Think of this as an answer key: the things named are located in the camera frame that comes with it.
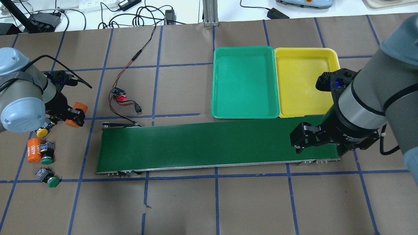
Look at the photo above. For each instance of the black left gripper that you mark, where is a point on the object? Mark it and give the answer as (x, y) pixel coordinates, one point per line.
(57, 103)

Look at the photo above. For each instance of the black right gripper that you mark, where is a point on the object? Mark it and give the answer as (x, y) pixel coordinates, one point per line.
(343, 128)

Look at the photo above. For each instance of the plain orange cylinder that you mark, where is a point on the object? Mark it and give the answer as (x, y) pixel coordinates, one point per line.
(75, 116)

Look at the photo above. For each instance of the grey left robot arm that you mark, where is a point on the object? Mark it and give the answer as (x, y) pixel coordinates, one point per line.
(31, 100)

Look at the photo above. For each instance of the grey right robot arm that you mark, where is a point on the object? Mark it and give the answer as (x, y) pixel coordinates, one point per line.
(384, 92)

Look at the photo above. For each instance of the green push button near cylinder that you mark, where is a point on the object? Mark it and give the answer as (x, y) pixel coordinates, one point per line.
(47, 149)

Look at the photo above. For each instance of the small black controller board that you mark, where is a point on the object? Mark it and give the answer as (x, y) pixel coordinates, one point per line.
(117, 91)

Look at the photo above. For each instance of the green conveyor belt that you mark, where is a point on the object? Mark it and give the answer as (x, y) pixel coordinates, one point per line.
(203, 145)

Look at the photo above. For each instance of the orange cylinder with label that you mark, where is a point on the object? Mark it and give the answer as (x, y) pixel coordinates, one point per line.
(34, 155)

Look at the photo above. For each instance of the yellow plastic tray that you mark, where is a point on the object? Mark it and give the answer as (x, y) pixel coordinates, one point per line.
(297, 72)

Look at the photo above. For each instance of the green push button apart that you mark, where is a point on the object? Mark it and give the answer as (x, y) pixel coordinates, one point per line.
(45, 175)

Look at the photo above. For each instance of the green plastic tray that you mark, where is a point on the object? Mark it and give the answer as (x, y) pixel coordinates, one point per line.
(244, 83)

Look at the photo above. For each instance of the white power strip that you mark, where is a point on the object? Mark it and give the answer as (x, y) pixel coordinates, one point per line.
(93, 5)

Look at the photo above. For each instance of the black power adapter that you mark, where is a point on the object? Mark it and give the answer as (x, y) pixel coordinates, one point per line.
(276, 14)

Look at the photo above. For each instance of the blue teach pendant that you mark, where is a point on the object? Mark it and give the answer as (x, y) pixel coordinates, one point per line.
(318, 4)

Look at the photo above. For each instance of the aluminium frame post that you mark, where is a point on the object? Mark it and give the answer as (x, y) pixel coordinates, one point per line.
(210, 13)

